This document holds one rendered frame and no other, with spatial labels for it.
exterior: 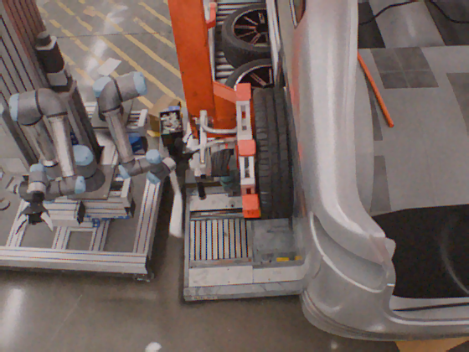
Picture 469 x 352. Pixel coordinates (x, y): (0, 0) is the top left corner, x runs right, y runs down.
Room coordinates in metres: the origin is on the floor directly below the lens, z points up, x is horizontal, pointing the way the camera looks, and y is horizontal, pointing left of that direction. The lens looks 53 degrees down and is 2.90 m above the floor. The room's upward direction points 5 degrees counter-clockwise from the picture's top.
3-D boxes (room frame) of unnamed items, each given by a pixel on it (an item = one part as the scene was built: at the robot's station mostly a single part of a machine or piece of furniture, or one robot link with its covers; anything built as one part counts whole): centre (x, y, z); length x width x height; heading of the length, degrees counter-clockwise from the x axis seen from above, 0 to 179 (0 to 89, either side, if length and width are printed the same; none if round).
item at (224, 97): (2.24, -0.14, 0.69); 0.52 x 0.17 x 0.35; 88
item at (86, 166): (1.69, 0.79, 0.98); 0.13 x 0.12 x 0.14; 97
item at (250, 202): (1.42, -0.03, 0.85); 0.09 x 0.08 x 0.07; 178
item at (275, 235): (1.73, -0.20, 0.32); 0.40 x 0.30 x 0.28; 178
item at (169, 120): (2.30, 0.41, 0.51); 0.20 x 0.14 x 0.13; 5
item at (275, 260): (1.73, -0.20, 0.13); 0.50 x 0.36 x 0.10; 178
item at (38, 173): (1.41, 0.88, 1.21); 0.11 x 0.08 x 0.09; 7
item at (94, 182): (1.69, 0.78, 0.87); 0.15 x 0.15 x 0.10
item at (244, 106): (1.74, -0.03, 0.85); 0.54 x 0.07 x 0.54; 178
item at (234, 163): (1.74, 0.04, 0.85); 0.21 x 0.14 x 0.14; 88
